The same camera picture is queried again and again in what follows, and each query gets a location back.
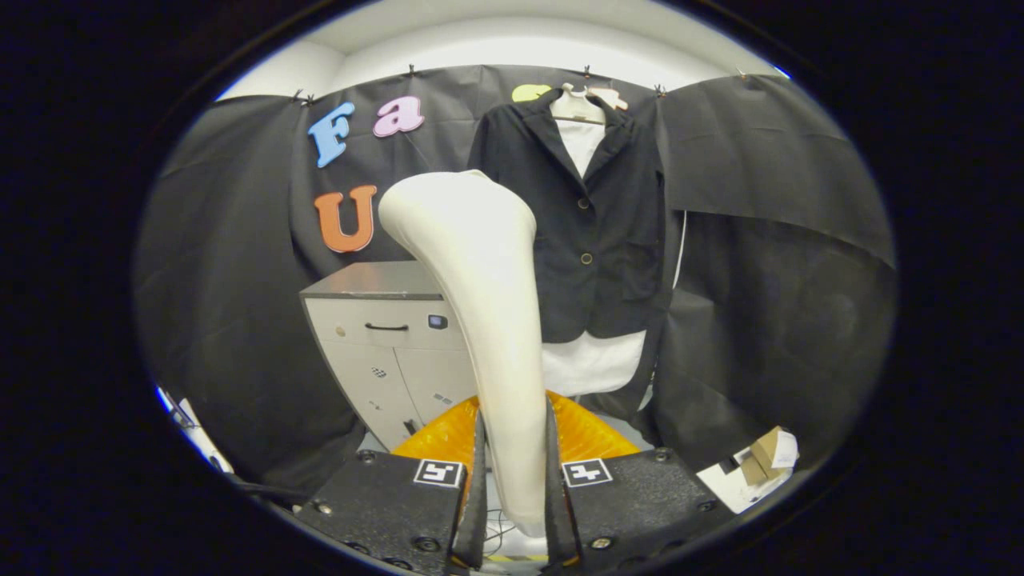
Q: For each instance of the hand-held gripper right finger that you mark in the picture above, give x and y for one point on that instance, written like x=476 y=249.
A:
x=558 y=520

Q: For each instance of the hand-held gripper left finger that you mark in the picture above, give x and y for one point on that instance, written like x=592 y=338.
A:
x=477 y=520

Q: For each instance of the black blazer jacket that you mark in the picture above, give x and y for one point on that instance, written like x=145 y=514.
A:
x=608 y=240

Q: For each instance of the white clothes hanger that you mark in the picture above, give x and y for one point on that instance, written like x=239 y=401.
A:
x=578 y=108

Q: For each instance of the white mannequin torso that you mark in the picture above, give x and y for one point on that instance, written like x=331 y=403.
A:
x=592 y=364

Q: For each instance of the small white box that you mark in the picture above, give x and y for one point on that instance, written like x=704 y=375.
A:
x=728 y=484

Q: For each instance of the grey drawer cabinet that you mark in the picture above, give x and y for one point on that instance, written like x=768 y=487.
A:
x=376 y=360

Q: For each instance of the black backdrop cloth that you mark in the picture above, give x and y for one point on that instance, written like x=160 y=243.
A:
x=760 y=160

